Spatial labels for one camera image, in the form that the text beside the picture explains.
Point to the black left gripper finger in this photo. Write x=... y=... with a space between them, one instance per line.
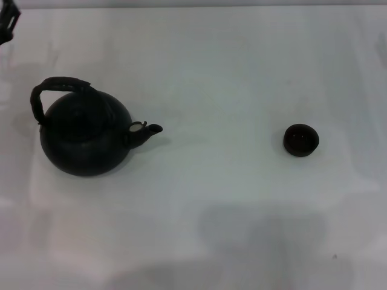
x=6 y=21

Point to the small dark brown teacup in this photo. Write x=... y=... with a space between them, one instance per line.
x=301 y=140

